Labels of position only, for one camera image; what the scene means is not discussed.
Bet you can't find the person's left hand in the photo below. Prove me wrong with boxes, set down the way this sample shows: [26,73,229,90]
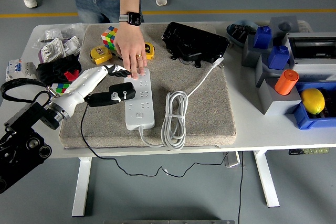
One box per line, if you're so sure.
[113,22,148,80]

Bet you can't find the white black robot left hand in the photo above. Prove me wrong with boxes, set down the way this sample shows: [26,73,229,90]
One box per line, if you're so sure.
[52,63,132,112]

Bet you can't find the thin black adapter cord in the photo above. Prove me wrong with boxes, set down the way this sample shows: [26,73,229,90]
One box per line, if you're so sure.
[80,102,227,176]

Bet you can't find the black power adapter plug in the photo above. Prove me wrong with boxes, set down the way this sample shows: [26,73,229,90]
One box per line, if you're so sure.
[108,82,137,102]

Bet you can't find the white power strip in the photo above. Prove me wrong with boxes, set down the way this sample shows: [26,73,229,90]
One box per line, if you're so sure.
[123,68,155,131]

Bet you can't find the red clip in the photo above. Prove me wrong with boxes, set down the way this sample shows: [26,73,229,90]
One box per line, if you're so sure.
[64,69,80,81]

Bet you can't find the small colourful puzzle cube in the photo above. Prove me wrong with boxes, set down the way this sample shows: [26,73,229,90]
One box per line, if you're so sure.
[51,82,72,96]

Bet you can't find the yellow tape measure printed five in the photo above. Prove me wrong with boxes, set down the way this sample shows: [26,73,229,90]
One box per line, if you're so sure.
[143,42,155,60]

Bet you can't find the large colourful puzzle cube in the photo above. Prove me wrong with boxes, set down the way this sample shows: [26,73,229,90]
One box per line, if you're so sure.
[101,26,119,51]

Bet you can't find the black wrist watch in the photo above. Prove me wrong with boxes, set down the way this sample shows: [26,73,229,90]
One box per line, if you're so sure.
[119,11,143,27]

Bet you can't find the yellow tape measure dark label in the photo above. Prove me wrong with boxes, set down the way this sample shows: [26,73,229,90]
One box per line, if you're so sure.
[90,46,113,66]

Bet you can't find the black cloth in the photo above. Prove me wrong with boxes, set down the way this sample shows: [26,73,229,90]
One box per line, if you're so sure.
[36,55,82,86]

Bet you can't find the white plastic socket part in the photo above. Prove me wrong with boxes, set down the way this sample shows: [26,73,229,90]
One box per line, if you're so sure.
[61,36,81,56]

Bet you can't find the clear plastic bag of parts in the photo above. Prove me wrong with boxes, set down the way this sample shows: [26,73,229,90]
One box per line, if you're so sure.
[33,23,89,50]

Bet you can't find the white circuit breaker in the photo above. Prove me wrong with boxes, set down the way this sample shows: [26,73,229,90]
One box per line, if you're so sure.
[5,59,37,82]

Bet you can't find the glossy black case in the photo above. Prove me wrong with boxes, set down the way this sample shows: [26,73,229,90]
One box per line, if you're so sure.
[161,22,231,68]

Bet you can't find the grey-brown mat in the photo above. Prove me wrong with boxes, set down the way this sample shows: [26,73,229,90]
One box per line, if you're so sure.
[58,23,237,149]

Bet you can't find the blue-grey bowl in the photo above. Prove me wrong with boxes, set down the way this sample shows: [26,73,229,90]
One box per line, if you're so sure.
[226,19,260,48]

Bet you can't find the black binder clips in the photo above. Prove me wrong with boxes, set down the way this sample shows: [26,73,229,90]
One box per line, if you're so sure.
[230,24,255,43]

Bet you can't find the blue bottle-shaped block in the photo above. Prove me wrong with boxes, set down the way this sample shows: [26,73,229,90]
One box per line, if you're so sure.
[267,45,290,70]
[253,25,273,50]

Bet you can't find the grey block with round hole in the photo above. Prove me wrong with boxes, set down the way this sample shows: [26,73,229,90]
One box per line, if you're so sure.
[269,15,299,38]

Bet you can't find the white table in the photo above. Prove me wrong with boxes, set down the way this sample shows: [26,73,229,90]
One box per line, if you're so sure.
[0,20,336,218]

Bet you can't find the orange cylinder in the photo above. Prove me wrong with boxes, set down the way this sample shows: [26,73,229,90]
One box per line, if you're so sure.
[274,69,300,95]

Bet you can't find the beige rounded object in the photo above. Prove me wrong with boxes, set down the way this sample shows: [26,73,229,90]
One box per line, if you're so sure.
[297,19,313,34]

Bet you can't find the yellow lemon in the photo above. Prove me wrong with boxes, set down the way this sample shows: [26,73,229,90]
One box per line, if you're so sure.
[300,88,326,115]

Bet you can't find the blue plastic bin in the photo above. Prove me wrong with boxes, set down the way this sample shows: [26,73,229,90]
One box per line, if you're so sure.
[293,81,336,130]

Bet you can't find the table height control panel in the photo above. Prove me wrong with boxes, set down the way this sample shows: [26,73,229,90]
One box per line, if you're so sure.
[288,147,330,156]

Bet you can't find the black item in bin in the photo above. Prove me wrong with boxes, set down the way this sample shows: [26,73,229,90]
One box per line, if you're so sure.
[313,89,336,119]

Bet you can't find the white wall socket panel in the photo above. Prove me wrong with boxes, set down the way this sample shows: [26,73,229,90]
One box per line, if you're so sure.
[39,37,65,62]

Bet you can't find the white power strip cord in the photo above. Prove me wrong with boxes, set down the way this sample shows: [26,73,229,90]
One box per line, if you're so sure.
[138,56,225,151]

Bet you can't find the grey metal bracket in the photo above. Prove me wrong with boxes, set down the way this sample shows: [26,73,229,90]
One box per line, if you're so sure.
[223,151,246,168]

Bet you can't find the black hanging cable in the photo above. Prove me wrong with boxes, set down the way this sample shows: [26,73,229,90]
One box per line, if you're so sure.
[237,152,244,224]

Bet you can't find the grey electrical enclosure box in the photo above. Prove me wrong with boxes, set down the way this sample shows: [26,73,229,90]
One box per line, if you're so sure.
[285,31,336,83]

